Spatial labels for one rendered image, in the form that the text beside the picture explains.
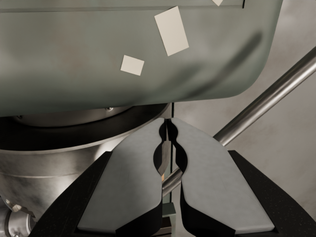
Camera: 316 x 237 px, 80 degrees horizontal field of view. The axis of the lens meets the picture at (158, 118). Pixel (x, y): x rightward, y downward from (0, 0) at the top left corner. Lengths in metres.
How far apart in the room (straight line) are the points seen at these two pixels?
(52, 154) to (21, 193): 0.08
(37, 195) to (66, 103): 0.14
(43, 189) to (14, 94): 0.13
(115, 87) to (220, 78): 0.09
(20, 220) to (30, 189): 0.30
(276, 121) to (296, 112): 0.20
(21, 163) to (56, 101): 0.09
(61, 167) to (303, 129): 2.40
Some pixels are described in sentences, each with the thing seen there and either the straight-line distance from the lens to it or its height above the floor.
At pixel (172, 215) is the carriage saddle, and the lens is 0.90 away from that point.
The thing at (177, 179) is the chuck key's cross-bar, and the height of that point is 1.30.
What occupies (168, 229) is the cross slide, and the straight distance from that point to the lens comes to 0.89.
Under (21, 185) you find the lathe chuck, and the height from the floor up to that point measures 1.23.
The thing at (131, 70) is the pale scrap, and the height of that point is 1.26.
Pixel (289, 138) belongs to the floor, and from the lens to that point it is 2.46.
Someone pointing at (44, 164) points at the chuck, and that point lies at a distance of 0.24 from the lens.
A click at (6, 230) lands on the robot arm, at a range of 0.59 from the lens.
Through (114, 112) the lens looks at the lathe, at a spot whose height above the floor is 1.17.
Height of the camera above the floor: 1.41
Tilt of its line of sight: 60 degrees down
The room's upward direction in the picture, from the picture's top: 161 degrees clockwise
